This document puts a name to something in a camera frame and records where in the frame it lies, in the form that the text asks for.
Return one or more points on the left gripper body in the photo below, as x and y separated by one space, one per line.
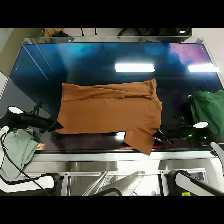
53 126

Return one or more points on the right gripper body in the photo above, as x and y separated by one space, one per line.
163 136

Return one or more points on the brown T-shirt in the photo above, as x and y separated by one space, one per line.
110 111

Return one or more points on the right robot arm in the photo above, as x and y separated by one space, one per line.
200 128

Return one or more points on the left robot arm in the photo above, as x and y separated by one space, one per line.
23 119

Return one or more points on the pale green garment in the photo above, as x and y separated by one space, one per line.
16 150

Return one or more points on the dark green garment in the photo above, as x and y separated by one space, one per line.
210 106

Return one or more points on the silver frame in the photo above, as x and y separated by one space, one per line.
100 165

